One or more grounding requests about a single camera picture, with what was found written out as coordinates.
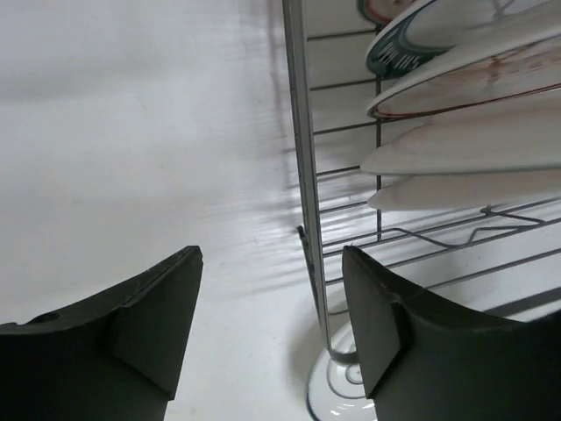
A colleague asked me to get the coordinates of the green rimmed plate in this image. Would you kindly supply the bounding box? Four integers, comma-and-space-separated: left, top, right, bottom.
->
355, 0, 415, 25
366, 0, 560, 79

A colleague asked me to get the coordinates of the metal wire dish rack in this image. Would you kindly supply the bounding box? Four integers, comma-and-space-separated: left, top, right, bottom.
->
282, 1, 560, 364

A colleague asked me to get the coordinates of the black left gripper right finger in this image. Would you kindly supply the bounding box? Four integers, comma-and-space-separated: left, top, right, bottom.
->
342, 246, 560, 420

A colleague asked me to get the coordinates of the orange sunburst plate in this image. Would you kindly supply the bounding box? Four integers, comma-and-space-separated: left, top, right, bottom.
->
367, 15, 560, 119
360, 101, 560, 175

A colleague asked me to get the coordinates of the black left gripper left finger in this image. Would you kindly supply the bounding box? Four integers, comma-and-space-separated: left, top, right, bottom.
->
1, 246, 203, 421

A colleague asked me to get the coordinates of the white plate with flower outline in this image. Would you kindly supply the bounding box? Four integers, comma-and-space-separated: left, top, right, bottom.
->
306, 350, 377, 421

